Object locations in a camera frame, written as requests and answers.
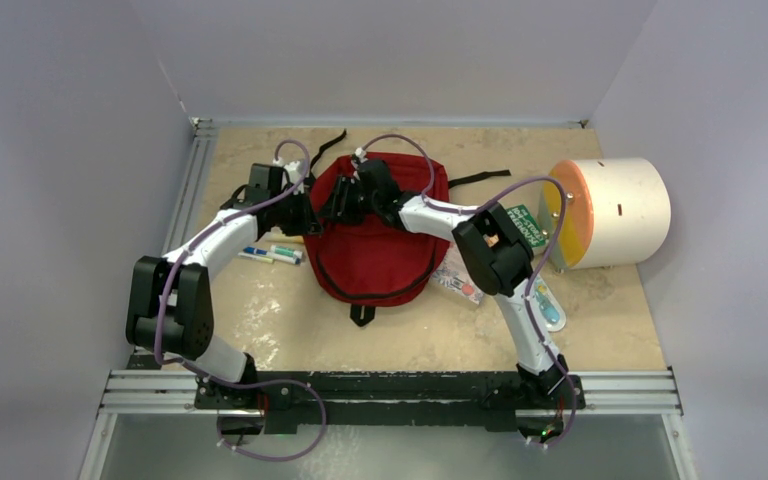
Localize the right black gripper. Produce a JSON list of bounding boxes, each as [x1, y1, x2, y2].
[[317, 176, 380, 227]]

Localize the red backpack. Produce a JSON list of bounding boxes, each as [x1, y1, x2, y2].
[[301, 128, 512, 329]]

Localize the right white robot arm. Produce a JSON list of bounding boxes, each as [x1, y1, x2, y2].
[[319, 160, 585, 412]]

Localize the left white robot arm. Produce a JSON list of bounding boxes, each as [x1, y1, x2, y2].
[[125, 160, 320, 409]]

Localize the thin yellow-green pen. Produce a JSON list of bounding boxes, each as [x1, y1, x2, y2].
[[237, 252, 274, 264]]

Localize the floral cover book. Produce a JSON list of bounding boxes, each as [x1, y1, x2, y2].
[[429, 242, 485, 309]]

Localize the green treehouse paperback book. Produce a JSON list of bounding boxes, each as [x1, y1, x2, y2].
[[506, 204, 548, 253]]

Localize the light blue pencil case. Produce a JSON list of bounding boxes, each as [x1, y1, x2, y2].
[[532, 276, 567, 333]]

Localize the white cylinder with coloured disc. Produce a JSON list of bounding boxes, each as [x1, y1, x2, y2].
[[538, 158, 671, 270]]

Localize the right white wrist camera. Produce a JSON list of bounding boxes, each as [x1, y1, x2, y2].
[[352, 147, 367, 164]]

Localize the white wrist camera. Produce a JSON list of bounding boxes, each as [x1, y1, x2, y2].
[[352, 147, 367, 164], [272, 157, 308, 195]]

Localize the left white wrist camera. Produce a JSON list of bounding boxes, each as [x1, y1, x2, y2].
[[272, 157, 308, 195]]

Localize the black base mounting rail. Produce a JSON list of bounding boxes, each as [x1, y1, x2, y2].
[[194, 371, 570, 436]]

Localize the aluminium frame rails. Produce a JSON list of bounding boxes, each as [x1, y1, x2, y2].
[[79, 117, 697, 480]]

